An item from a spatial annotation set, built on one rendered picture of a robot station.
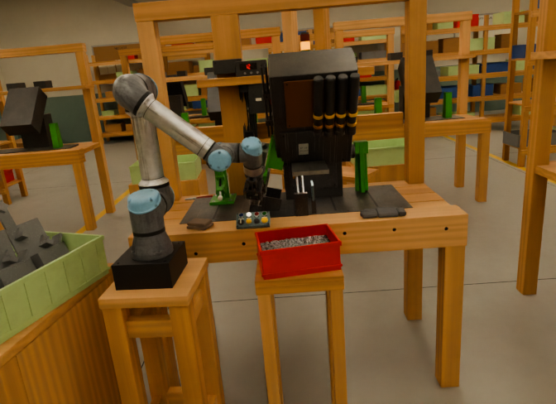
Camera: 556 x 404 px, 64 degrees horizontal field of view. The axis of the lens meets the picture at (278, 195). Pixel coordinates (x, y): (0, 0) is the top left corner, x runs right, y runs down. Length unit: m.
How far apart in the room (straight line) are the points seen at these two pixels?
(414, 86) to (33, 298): 2.01
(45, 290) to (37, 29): 11.97
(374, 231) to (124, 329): 1.09
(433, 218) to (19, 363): 1.65
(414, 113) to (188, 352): 1.67
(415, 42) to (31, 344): 2.17
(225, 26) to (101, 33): 10.50
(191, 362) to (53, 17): 12.14
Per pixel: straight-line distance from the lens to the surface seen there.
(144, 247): 1.65
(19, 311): 1.76
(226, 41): 2.45
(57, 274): 1.84
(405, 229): 2.02
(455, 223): 2.08
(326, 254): 1.72
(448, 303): 2.25
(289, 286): 1.72
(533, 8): 6.75
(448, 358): 2.41
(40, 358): 1.82
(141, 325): 1.72
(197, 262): 1.82
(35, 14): 13.54
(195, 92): 9.13
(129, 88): 1.58
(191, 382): 1.78
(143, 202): 1.61
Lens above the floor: 1.58
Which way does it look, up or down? 16 degrees down
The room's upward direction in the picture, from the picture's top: 5 degrees counter-clockwise
